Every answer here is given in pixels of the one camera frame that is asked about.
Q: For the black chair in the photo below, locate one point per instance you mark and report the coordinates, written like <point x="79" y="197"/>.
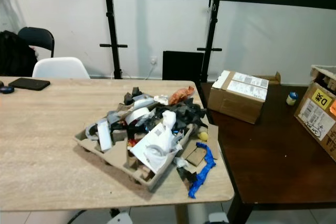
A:
<point x="38" y="36"/>

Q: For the small dark round object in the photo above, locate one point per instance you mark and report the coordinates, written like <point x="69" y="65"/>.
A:
<point x="6" y="89"/>

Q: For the black bag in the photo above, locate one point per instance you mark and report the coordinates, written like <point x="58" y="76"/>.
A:
<point x="14" y="56"/>

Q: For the light wooden table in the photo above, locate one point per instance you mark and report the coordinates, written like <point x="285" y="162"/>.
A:
<point x="42" y="140"/>

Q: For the white paper strip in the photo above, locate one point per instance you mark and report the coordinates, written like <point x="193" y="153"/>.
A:
<point x="104" y="136"/>

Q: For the small labelled cardboard box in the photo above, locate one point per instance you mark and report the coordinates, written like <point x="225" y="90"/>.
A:
<point x="236" y="106"/>

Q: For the small yellow ball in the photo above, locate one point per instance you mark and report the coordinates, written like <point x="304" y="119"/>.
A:
<point x="202" y="136"/>

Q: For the white plastic chair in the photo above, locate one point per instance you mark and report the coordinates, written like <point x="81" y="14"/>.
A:
<point x="60" y="68"/>

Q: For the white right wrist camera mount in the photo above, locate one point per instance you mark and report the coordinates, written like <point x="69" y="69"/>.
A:
<point x="219" y="218"/>

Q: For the dark brown wooden table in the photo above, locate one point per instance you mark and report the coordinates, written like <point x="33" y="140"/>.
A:
<point x="257" y="150"/>

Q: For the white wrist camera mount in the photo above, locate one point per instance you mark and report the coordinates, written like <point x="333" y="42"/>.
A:
<point x="122" y="218"/>
<point x="219" y="218"/>

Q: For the white wall socket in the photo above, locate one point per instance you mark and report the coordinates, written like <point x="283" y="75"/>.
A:
<point x="153" y="60"/>

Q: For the small brown cardboard piece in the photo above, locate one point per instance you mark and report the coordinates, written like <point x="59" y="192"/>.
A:
<point x="196" y="156"/>

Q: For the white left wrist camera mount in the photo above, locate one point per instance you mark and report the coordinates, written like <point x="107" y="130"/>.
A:
<point x="122" y="218"/>

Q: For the small black plastic scrap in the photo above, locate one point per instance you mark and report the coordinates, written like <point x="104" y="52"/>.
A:
<point x="131" y="97"/>

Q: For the crumpled black plastic film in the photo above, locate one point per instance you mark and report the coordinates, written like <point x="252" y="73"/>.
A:
<point x="186" y="114"/>

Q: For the white tape roll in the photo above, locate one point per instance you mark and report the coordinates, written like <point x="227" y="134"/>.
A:
<point x="138" y="115"/>

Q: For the small jar with blue lid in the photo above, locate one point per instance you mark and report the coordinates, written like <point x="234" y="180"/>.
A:
<point x="292" y="99"/>

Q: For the crumpled orange wrapper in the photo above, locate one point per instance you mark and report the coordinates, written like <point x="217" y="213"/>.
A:
<point x="181" y="95"/>

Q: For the black stand pole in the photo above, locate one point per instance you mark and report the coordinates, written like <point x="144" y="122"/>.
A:
<point x="110" y="14"/>
<point x="212" y="24"/>

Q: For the white labelled plastic bag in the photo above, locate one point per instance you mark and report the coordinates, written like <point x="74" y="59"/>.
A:
<point x="157" y="148"/>

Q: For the black smartphone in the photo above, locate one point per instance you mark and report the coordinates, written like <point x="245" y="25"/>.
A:
<point x="30" y="84"/>

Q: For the large open cardboard box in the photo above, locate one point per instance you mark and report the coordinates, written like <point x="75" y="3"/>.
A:
<point x="326" y="141"/>

